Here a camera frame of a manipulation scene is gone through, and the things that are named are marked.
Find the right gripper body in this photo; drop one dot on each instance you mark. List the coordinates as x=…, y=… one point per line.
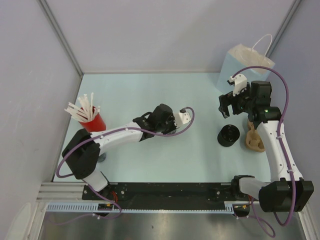
x=241, y=102

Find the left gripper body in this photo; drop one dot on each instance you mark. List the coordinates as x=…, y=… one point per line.
x=169, y=126

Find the light blue paper bag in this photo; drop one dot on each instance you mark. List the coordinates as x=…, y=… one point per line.
x=240, y=57

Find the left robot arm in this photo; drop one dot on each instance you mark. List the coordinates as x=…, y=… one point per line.
x=85, y=148

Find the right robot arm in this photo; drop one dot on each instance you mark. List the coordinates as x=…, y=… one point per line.
x=287, y=188

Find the brown cardboard cup carrier stack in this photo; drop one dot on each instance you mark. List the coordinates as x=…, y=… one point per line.
x=253, y=140

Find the red straw cup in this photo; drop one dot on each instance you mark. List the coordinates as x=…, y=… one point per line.
x=96, y=125

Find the black cup left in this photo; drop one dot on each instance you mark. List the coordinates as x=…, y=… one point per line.
x=102, y=157

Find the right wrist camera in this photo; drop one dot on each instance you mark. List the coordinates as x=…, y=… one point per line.
x=239, y=82

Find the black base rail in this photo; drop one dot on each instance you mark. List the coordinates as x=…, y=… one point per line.
x=170, y=195

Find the white cable duct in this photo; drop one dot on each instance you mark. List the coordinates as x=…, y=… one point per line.
x=226, y=207

